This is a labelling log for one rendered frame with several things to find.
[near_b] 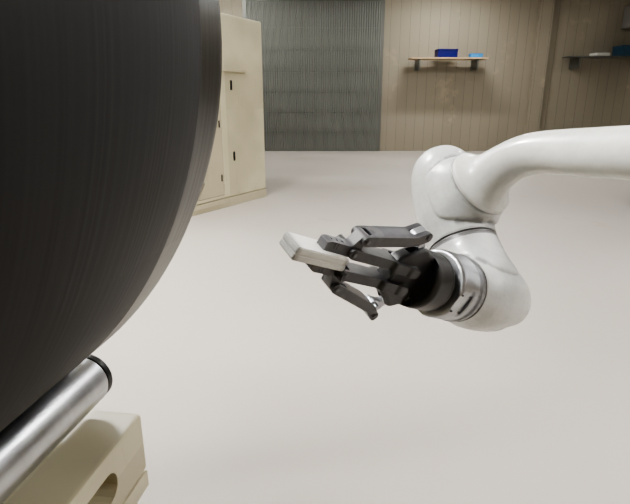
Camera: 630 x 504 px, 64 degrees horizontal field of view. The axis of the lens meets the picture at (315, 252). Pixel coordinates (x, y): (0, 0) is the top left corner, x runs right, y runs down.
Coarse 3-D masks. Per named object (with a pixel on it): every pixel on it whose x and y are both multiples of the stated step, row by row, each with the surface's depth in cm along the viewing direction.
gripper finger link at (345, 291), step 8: (336, 288) 53; (344, 288) 54; (352, 288) 57; (344, 296) 55; (352, 296) 55; (360, 296) 56; (360, 304) 57; (368, 304) 58; (368, 312) 58; (376, 312) 59
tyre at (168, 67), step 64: (0, 0) 14; (64, 0) 16; (128, 0) 20; (192, 0) 26; (0, 64) 14; (64, 64) 16; (128, 64) 20; (192, 64) 27; (0, 128) 15; (64, 128) 17; (128, 128) 21; (192, 128) 29; (0, 192) 16; (64, 192) 18; (128, 192) 23; (192, 192) 32; (0, 256) 16; (64, 256) 19; (128, 256) 26; (0, 320) 18; (64, 320) 22; (0, 384) 20
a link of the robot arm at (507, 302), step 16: (448, 240) 71; (464, 240) 70; (480, 240) 69; (496, 240) 71; (480, 256) 67; (496, 256) 68; (496, 272) 66; (512, 272) 69; (496, 288) 65; (512, 288) 67; (528, 288) 72; (496, 304) 65; (512, 304) 67; (528, 304) 71; (464, 320) 66; (480, 320) 66; (496, 320) 67; (512, 320) 70
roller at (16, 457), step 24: (96, 360) 43; (72, 384) 40; (96, 384) 42; (48, 408) 37; (72, 408) 39; (0, 432) 33; (24, 432) 34; (48, 432) 36; (0, 456) 32; (24, 456) 34; (0, 480) 31
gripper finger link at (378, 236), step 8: (416, 224) 57; (352, 232) 52; (368, 232) 52; (376, 232) 53; (384, 232) 53; (392, 232) 54; (400, 232) 55; (408, 232) 55; (424, 232) 56; (368, 240) 51; (376, 240) 52; (384, 240) 52; (392, 240) 53; (400, 240) 54; (408, 240) 54; (416, 240) 55; (424, 240) 56
